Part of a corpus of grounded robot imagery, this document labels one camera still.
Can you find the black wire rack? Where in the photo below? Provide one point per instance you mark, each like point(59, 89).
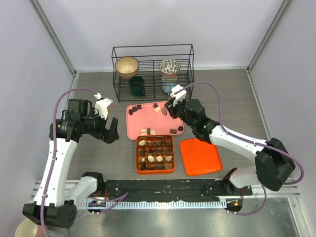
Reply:
point(149, 57)

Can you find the tan bowl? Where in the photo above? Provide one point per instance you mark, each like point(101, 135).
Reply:
point(127, 67)

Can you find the pink tray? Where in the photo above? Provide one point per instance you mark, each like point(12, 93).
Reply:
point(140, 117)

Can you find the floral patterned bowl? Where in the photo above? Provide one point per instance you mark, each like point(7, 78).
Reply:
point(169, 67)

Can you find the orange box lid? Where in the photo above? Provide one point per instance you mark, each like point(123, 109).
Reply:
point(199, 157)

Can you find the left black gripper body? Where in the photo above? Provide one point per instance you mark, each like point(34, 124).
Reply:
point(95, 125)

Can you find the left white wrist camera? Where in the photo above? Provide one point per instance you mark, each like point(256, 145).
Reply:
point(102, 105)

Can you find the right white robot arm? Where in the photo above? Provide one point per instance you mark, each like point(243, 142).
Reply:
point(272, 167)

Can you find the dark green mug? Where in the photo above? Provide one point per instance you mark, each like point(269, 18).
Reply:
point(137, 87)

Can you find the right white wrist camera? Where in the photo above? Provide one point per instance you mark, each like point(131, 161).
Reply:
point(178, 94)

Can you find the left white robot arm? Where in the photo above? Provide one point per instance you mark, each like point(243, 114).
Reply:
point(52, 205)

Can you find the white cable duct rail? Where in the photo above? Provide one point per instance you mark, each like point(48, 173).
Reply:
point(124, 205)

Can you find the light blue mug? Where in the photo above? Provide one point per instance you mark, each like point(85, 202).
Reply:
point(167, 87)

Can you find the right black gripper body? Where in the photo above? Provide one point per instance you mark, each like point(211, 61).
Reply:
point(182, 114)

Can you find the orange chocolate box tray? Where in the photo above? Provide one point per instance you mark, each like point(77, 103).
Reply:
point(155, 154)

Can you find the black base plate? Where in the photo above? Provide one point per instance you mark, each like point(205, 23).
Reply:
point(167, 190)

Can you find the pink mug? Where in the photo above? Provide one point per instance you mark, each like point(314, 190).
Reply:
point(26, 228)

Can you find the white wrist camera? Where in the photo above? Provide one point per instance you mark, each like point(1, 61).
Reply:
point(102, 105)
point(178, 94)

